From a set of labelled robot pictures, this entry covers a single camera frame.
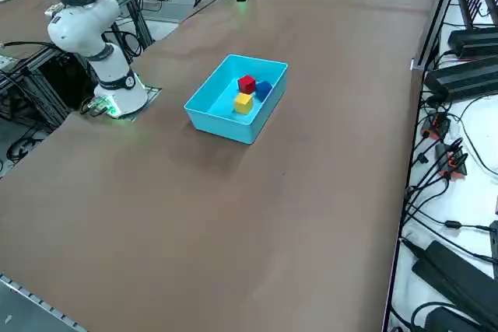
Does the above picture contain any red cube block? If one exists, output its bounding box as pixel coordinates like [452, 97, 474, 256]
[237, 74, 257, 95]

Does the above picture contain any blue cube block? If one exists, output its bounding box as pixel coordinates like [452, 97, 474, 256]
[254, 80, 272, 102]

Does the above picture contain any yellow cube block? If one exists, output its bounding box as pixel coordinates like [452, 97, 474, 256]
[233, 93, 254, 115]

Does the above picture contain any cyan plastic box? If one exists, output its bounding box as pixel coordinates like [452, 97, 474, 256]
[184, 54, 289, 145]

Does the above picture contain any black slotted rack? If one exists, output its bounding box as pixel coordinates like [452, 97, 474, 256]
[458, 0, 498, 30]

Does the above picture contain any ribbed black power brick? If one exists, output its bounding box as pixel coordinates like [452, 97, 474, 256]
[424, 55, 498, 104]

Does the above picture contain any orange black plug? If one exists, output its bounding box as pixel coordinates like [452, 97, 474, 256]
[422, 112, 452, 141]

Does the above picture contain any orange black clamp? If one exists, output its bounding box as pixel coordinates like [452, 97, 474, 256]
[434, 138, 468, 180]

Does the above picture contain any large black power brick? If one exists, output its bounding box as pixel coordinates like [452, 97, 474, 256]
[411, 239, 498, 327]

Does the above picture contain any aluminium camera post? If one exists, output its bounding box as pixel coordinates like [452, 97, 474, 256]
[411, 0, 466, 72]

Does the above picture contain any black aluminium frame stand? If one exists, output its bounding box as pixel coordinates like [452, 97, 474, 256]
[0, 42, 98, 131]

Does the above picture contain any black cable with ferrite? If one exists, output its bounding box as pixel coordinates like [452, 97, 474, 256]
[404, 213, 492, 234]

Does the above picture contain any grey metal rail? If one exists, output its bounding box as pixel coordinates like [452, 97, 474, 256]
[0, 272, 87, 332]

